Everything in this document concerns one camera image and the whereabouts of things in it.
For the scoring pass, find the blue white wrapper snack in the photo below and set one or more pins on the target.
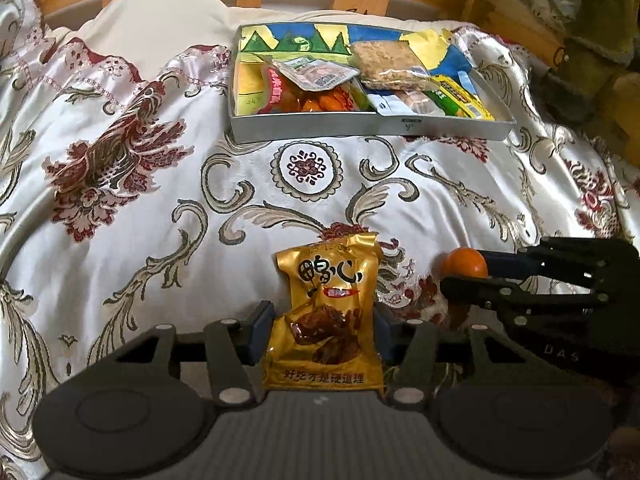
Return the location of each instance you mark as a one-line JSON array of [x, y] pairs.
[[388, 103]]

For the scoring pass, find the yellow snack packet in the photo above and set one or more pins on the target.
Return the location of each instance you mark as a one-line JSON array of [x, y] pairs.
[[471, 104]]

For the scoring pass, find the grey tray with colourful lining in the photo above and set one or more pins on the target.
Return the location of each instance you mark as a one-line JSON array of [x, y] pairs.
[[258, 44]]

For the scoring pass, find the cream pillow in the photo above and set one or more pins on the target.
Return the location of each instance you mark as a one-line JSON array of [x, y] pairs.
[[149, 33]]

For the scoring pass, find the grey printed snack packet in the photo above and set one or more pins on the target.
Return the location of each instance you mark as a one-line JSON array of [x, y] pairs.
[[315, 74]]

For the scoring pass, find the green snack stick packet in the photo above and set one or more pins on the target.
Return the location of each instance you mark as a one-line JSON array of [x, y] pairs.
[[446, 103]]

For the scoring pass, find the gold duck snack bag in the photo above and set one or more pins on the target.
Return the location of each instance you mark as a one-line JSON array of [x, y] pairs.
[[326, 340]]

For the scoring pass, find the brown plush toy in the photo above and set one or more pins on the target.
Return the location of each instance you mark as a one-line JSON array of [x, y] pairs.
[[592, 87]]

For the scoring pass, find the floral satin bedspread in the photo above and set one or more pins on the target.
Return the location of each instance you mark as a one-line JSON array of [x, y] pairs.
[[126, 203]]

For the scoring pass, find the clear packet biscuit snack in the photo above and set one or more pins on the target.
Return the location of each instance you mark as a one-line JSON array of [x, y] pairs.
[[419, 103]]

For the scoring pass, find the rice cracker clear packet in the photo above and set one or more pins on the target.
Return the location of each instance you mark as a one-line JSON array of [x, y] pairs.
[[389, 65]]

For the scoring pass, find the red rimmed snack packet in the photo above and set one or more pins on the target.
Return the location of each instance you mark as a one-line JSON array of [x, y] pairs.
[[280, 94]]

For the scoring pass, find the orange foil snack packet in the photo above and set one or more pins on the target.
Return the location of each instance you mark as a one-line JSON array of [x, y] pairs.
[[343, 98]]

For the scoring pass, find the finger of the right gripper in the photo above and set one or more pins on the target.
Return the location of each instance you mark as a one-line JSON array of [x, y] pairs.
[[520, 264], [482, 301]]

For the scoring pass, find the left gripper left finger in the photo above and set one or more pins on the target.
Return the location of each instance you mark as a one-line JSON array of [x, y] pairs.
[[233, 346]]

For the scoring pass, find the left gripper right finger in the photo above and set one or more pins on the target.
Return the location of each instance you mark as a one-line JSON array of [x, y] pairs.
[[408, 348]]

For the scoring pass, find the small orange fruit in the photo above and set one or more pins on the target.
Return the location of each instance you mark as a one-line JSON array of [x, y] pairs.
[[464, 263]]

